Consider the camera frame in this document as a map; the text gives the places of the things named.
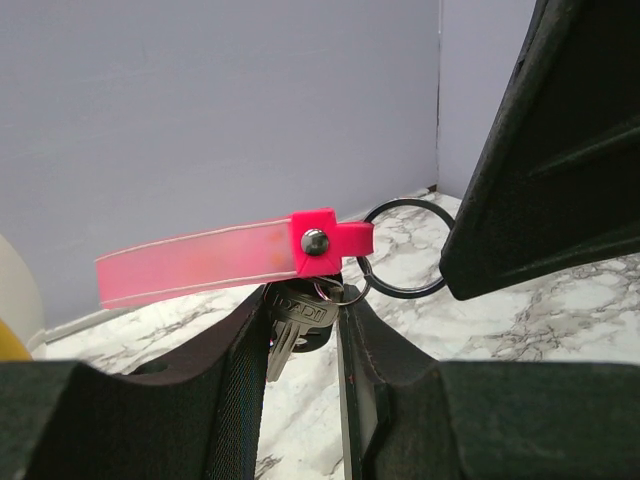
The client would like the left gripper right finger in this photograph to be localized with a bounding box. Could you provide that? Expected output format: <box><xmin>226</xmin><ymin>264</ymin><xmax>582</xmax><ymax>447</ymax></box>
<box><xmin>337</xmin><ymin>287</ymin><xmax>639</xmax><ymax>479</ymax></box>

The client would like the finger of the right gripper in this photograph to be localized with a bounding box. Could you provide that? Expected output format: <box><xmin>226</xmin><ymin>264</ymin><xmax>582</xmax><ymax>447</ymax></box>
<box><xmin>440</xmin><ymin>1</ymin><xmax>639</xmax><ymax>300</ymax></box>

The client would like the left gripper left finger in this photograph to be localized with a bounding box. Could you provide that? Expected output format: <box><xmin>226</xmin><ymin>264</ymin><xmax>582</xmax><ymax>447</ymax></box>
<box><xmin>1</xmin><ymin>291</ymin><xmax>265</xmax><ymax>479</ymax></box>

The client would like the pink keyring tag with ring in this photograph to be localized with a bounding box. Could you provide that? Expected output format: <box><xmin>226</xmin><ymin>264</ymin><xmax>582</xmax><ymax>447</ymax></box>
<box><xmin>95</xmin><ymin>198</ymin><xmax>454</xmax><ymax>309</ymax></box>

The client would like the round pastel drawer cabinet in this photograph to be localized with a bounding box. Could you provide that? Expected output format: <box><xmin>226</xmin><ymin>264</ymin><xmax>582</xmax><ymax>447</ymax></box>
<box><xmin>0</xmin><ymin>236</ymin><xmax>46</xmax><ymax>361</ymax></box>

